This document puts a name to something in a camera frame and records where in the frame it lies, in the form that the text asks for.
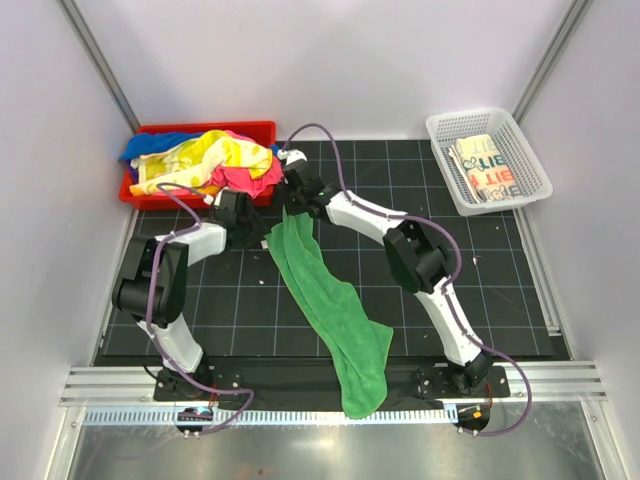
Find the green towel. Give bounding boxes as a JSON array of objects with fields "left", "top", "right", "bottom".
[{"left": 266, "top": 212, "right": 394, "bottom": 419}]

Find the printed rabbit towel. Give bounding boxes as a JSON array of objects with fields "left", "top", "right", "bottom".
[{"left": 448, "top": 134, "right": 522, "bottom": 203}]

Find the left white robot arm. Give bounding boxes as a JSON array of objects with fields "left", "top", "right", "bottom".
[{"left": 112, "top": 184, "right": 267, "bottom": 401}]

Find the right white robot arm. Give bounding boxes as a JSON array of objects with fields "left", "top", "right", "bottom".
[{"left": 283, "top": 163, "right": 493, "bottom": 396}]

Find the pink towel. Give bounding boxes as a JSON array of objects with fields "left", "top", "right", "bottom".
[{"left": 205, "top": 130, "right": 283, "bottom": 199}]

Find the yellow white towel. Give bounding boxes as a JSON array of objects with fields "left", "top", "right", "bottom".
[{"left": 128, "top": 129, "right": 274, "bottom": 197}]

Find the blue towel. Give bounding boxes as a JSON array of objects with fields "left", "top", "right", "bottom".
[{"left": 119, "top": 132, "right": 201, "bottom": 162}]

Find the black grid mat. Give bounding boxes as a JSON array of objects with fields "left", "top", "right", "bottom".
[{"left": 94, "top": 139, "right": 571, "bottom": 361}]

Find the white perforated basket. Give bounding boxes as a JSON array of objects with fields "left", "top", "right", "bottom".
[{"left": 425, "top": 107, "right": 553, "bottom": 216}]

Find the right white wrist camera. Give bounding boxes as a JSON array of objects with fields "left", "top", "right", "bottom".
[{"left": 276, "top": 149, "right": 308, "bottom": 171}]

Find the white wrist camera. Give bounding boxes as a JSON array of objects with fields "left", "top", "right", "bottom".
[
  {"left": 203, "top": 191, "right": 222, "bottom": 206},
  {"left": 276, "top": 149, "right": 308, "bottom": 171}
]

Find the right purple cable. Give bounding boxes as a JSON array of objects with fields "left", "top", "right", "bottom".
[{"left": 279, "top": 123, "right": 532, "bottom": 439}]

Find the purple cable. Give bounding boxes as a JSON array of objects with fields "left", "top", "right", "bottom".
[
  {"left": 279, "top": 123, "right": 532, "bottom": 439},
  {"left": 147, "top": 182, "right": 256, "bottom": 432}
]

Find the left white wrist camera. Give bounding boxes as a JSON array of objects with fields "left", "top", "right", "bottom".
[{"left": 203, "top": 191, "right": 222, "bottom": 206}]

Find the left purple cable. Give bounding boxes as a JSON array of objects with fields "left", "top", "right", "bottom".
[{"left": 147, "top": 182, "right": 256, "bottom": 432}]

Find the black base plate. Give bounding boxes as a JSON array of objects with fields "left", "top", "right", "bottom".
[{"left": 152, "top": 355, "right": 511, "bottom": 414}]

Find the slotted cable duct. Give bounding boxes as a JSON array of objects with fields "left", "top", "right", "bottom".
[{"left": 83, "top": 405, "right": 458, "bottom": 428}]

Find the aluminium frame rail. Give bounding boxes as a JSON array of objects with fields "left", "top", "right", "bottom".
[{"left": 61, "top": 361, "right": 607, "bottom": 405}]

